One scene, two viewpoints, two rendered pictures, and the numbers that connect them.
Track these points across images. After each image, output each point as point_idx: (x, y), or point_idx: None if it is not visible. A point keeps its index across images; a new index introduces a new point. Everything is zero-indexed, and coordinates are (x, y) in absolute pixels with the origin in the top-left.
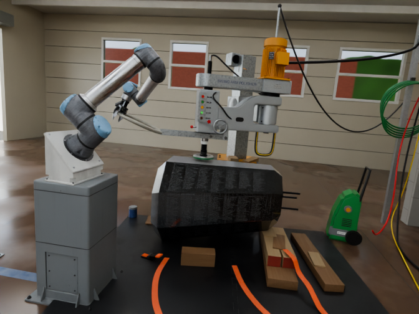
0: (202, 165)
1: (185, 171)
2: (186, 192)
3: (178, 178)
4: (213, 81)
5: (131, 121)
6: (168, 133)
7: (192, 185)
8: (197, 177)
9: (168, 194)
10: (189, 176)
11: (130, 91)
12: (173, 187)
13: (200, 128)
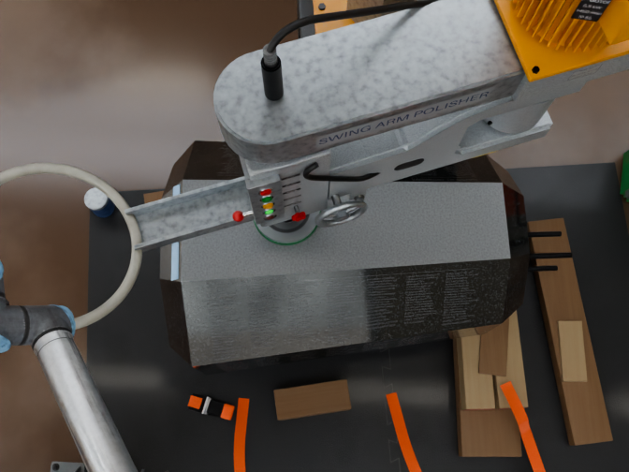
0: (295, 276)
1: (247, 301)
2: (265, 355)
3: (233, 324)
4: (301, 148)
5: None
6: (162, 243)
7: (276, 335)
8: (285, 313)
9: (217, 363)
10: (263, 314)
11: (4, 351)
12: (226, 349)
13: (270, 222)
